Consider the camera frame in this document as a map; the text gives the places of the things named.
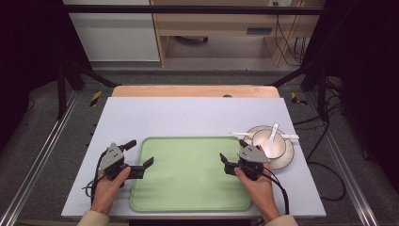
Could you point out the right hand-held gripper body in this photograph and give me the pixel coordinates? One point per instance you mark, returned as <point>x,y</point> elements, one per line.
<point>251,157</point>

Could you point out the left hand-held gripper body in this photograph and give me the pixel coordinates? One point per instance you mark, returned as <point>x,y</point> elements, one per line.
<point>110,157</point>

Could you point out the person's left hand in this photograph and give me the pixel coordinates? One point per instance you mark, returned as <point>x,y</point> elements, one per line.
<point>106,193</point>

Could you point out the person's right hand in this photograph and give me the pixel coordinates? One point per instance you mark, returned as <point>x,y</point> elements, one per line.
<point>260,194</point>

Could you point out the white chopstick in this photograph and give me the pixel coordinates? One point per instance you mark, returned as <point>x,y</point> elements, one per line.
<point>241,134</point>
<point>290,137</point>

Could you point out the white spoon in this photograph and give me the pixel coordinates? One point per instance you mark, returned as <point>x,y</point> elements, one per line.
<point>271,141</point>

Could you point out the white bowl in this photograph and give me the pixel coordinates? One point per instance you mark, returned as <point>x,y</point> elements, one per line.
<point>277,147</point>

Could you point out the white plate with dark rim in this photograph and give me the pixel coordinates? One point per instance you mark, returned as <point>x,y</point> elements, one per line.
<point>287,160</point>

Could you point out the light green tray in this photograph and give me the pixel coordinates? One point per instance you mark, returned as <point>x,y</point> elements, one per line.
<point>188,175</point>

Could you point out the yellow black tape marker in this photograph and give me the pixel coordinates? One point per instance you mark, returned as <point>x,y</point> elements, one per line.
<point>296,99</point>
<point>95,99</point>

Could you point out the light wooden table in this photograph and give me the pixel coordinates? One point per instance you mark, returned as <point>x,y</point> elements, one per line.
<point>188,91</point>

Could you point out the black metal stand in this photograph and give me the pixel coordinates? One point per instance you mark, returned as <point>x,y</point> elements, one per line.
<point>62,91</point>
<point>322,91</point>

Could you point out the white cabinet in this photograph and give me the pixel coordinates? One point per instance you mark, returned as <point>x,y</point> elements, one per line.
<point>116,37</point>

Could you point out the wooden desk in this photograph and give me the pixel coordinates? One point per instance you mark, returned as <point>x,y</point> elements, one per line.
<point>213,23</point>

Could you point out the black curtain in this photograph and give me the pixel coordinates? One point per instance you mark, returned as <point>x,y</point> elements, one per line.
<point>28,56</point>
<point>367,78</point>

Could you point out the aluminium rail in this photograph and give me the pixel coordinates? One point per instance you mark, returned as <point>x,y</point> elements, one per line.
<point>37,157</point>
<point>348,166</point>

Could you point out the black horizontal frame bar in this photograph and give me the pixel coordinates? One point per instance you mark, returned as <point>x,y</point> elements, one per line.
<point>188,9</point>

